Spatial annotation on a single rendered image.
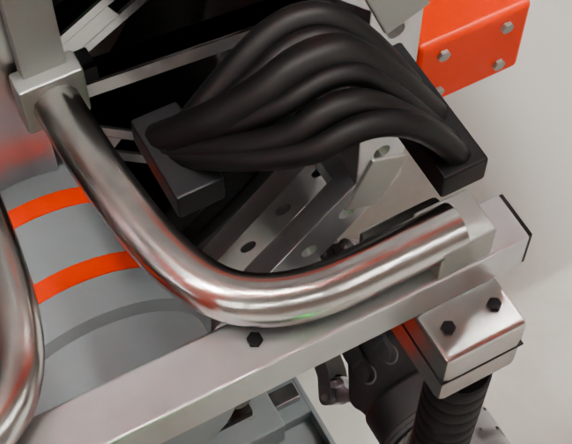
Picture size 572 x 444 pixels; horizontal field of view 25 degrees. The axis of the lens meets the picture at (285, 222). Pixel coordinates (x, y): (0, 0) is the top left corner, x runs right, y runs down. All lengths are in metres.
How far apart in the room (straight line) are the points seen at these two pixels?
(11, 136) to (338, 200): 0.31
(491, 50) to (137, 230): 0.36
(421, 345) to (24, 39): 0.26
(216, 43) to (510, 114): 1.07
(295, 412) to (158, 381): 0.88
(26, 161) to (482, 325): 0.27
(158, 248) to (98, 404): 0.08
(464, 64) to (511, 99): 1.06
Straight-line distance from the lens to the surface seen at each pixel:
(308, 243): 0.97
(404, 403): 0.95
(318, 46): 0.63
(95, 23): 0.84
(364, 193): 0.95
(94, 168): 0.64
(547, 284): 1.79
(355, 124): 0.61
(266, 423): 1.42
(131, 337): 0.70
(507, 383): 1.71
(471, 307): 0.67
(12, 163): 0.74
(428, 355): 0.67
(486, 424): 0.95
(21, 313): 0.60
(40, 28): 0.65
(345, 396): 1.02
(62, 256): 0.72
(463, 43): 0.87
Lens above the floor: 1.54
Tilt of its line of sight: 59 degrees down
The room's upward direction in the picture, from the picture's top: straight up
